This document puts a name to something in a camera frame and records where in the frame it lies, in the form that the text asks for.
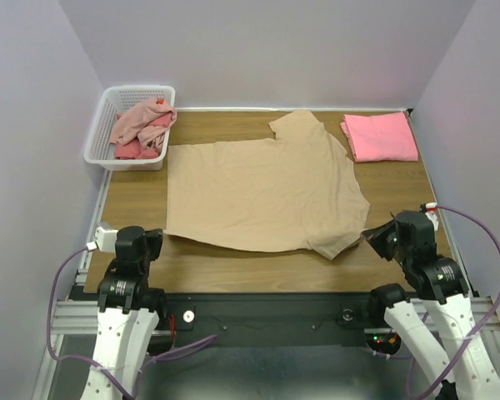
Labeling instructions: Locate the beige t shirt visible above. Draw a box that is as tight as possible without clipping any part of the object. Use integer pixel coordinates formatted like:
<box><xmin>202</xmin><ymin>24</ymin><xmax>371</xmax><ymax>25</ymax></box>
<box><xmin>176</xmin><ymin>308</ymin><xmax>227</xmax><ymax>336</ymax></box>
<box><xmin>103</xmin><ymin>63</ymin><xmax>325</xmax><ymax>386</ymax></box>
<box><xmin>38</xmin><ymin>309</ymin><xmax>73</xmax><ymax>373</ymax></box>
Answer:
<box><xmin>166</xmin><ymin>110</ymin><xmax>369</xmax><ymax>259</ymax></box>

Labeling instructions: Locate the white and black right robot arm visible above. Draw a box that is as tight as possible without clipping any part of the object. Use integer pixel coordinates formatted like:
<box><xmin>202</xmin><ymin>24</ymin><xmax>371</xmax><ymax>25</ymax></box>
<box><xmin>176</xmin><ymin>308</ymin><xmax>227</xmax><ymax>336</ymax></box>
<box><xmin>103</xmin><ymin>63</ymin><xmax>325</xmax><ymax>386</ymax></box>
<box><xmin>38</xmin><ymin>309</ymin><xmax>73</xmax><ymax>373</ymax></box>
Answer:
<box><xmin>362</xmin><ymin>202</ymin><xmax>500</xmax><ymax>399</ymax></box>

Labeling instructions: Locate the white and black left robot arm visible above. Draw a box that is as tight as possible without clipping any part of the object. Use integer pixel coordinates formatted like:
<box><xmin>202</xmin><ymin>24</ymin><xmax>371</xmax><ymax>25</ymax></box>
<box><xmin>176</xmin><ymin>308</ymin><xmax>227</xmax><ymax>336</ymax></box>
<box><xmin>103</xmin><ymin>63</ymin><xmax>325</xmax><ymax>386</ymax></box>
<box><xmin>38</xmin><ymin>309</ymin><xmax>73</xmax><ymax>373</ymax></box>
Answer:
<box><xmin>81</xmin><ymin>224</ymin><xmax>169</xmax><ymax>399</ymax></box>

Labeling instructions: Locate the folded bright pink t shirt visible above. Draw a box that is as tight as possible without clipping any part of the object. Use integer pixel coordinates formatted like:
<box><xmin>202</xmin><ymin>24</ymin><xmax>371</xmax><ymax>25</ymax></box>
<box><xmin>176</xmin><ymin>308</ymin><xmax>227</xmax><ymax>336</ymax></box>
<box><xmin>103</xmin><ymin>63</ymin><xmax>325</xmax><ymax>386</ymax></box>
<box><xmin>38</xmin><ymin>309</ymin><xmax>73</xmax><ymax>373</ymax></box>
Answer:
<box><xmin>340</xmin><ymin>112</ymin><xmax>419</xmax><ymax>163</ymax></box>

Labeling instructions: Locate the white perforated plastic basket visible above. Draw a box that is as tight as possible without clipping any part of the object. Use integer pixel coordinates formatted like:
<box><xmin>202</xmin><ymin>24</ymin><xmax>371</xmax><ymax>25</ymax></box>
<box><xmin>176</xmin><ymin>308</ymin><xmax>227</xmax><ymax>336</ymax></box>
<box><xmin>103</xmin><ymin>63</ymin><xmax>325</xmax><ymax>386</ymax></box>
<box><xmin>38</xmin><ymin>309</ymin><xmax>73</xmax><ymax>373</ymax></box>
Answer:
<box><xmin>84</xmin><ymin>84</ymin><xmax>177</xmax><ymax>172</ymax></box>

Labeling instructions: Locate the dusty pink t shirt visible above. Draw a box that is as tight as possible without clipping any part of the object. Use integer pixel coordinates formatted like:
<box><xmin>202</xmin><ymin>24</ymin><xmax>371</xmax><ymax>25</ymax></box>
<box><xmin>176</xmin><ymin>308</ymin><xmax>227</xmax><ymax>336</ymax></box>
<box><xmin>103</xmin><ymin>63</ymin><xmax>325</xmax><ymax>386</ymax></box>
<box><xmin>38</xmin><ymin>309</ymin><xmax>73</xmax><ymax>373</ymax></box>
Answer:
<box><xmin>109</xmin><ymin>97</ymin><xmax>178</xmax><ymax>149</ymax></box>

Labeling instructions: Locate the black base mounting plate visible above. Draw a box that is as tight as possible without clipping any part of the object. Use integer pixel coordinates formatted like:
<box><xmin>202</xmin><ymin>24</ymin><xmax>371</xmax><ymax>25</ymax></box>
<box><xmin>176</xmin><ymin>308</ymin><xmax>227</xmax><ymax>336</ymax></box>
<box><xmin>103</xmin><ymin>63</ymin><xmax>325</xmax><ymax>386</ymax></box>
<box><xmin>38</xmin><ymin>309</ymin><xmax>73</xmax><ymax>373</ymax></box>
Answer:
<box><xmin>149</xmin><ymin>292</ymin><xmax>401</xmax><ymax>349</ymax></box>

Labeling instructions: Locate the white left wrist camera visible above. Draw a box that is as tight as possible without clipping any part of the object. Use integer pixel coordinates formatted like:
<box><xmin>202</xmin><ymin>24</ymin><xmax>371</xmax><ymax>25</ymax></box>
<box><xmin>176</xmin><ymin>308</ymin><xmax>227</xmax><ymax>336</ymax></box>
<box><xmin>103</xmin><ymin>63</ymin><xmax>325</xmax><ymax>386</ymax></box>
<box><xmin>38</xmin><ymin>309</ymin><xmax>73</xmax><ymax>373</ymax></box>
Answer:
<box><xmin>86</xmin><ymin>222</ymin><xmax>118</xmax><ymax>253</ymax></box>

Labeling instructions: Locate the aluminium frame rail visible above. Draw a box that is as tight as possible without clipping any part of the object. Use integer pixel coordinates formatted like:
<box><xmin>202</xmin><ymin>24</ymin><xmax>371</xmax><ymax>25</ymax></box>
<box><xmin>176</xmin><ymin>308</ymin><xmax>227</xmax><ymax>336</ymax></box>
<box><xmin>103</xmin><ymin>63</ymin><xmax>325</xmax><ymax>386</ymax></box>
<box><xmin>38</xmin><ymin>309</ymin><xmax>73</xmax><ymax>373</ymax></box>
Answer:
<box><xmin>50</xmin><ymin>300</ymin><xmax>98</xmax><ymax>335</ymax></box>

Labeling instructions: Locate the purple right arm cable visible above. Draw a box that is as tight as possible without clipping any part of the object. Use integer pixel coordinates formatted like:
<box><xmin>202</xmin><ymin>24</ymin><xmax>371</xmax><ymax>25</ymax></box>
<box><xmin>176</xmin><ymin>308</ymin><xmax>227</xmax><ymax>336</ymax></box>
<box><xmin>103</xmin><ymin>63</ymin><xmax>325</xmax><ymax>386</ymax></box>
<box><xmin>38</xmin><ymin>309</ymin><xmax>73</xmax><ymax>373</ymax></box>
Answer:
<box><xmin>372</xmin><ymin>205</ymin><xmax>500</xmax><ymax>399</ymax></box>

